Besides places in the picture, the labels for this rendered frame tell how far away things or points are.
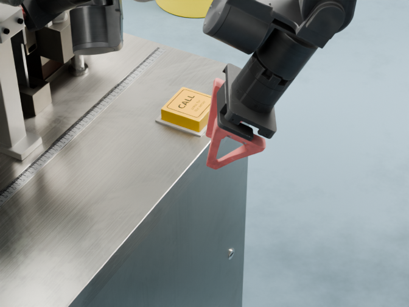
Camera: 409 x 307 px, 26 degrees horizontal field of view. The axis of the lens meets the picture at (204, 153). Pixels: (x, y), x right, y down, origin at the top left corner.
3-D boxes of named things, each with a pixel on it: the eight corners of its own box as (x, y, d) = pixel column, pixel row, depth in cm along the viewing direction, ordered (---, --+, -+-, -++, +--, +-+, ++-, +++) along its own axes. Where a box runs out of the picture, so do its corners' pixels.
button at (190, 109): (199, 133, 138) (199, 121, 136) (160, 120, 140) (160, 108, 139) (220, 109, 142) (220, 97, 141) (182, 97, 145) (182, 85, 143)
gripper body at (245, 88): (221, 122, 103) (255, 75, 99) (220, 72, 111) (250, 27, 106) (269, 143, 105) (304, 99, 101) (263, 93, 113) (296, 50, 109)
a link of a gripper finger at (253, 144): (186, 169, 107) (226, 114, 102) (187, 132, 113) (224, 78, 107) (235, 189, 109) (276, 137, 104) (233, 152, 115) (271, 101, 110)
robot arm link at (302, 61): (327, 49, 99) (322, 22, 103) (276, 22, 97) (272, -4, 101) (294, 92, 103) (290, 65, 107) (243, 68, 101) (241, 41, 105)
